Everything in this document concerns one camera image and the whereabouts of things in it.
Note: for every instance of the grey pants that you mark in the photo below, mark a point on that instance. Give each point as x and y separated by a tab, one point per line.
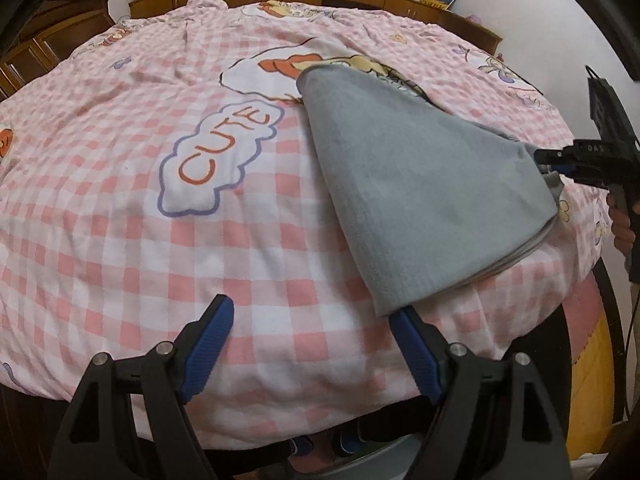
400	185

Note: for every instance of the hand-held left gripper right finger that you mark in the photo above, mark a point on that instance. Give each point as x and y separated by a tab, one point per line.
417	355

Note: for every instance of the person's right hand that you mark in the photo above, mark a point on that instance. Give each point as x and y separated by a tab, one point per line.
621	230

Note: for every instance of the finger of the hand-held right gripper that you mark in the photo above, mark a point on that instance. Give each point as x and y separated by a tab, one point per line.
557	160

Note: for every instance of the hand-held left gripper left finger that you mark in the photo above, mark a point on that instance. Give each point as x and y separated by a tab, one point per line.
210	347

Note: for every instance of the yellow panel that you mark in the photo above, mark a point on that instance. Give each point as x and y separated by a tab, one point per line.
595	390

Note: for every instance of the pink checked printed blanket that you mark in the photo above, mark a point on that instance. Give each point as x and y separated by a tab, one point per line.
125	210

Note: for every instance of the blue shoe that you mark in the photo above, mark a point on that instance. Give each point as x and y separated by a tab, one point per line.
351	444
302	446

